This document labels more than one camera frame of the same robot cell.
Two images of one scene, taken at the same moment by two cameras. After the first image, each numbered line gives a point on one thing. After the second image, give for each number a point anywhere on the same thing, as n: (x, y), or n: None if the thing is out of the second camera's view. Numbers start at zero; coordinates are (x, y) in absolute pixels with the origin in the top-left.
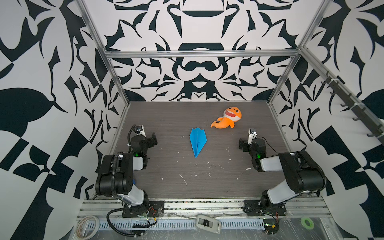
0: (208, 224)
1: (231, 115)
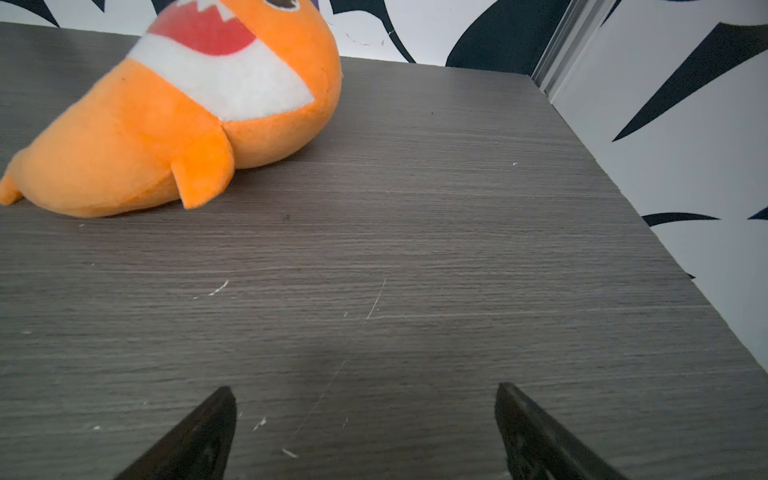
0: None
1: (211, 86)
